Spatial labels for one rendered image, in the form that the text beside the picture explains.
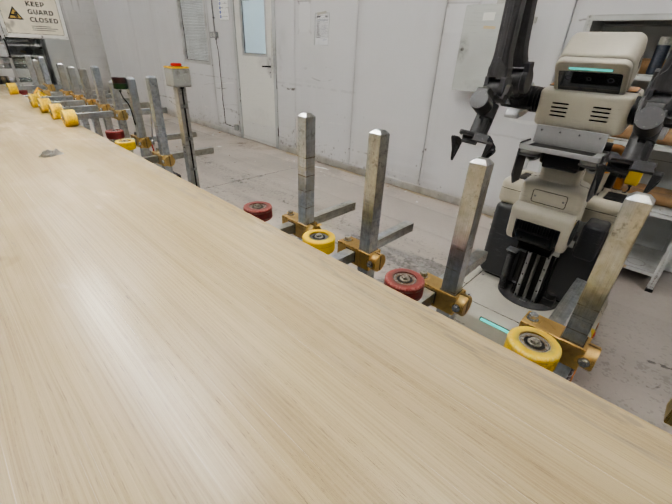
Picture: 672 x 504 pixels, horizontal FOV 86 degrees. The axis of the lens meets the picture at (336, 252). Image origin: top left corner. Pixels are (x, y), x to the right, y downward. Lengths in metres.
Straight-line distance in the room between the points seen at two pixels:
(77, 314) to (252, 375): 0.33
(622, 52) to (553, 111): 0.24
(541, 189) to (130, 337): 1.42
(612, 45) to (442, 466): 1.31
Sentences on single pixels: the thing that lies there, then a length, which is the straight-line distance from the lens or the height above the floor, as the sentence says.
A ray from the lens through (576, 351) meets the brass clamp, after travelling 0.81.
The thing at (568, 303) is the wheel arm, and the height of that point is 0.84.
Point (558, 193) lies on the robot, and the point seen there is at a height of 0.87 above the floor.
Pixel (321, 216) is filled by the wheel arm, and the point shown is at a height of 0.81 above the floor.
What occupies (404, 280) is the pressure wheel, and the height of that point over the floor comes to 0.91.
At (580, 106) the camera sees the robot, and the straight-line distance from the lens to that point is 1.54.
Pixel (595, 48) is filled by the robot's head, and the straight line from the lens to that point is 1.50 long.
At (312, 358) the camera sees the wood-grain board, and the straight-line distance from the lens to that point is 0.56.
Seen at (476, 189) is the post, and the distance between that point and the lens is 0.76.
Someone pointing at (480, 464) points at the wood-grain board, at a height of 0.90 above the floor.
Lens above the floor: 1.30
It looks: 29 degrees down
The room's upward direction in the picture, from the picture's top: 3 degrees clockwise
